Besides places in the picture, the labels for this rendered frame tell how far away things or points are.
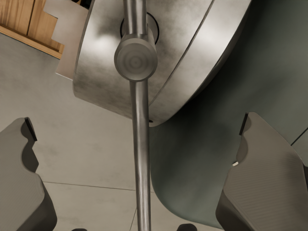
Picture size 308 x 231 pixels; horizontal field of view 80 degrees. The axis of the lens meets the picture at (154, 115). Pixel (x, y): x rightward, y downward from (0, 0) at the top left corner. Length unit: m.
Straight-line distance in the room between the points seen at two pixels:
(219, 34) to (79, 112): 1.51
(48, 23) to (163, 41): 0.43
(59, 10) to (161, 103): 0.20
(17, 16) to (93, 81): 0.41
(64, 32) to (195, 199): 0.30
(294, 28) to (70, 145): 1.77
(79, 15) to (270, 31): 0.24
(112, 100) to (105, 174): 1.79
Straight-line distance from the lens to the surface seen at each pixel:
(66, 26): 0.32
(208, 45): 0.19
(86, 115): 1.64
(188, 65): 0.19
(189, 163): 0.25
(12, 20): 0.61
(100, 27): 0.18
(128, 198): 2.25
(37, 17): 0.58
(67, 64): 0.32
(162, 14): 0.18
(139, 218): 0.18
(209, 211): 0.30
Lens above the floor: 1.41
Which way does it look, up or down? 62 degrees down
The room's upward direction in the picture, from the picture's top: 169 degrees clockwise
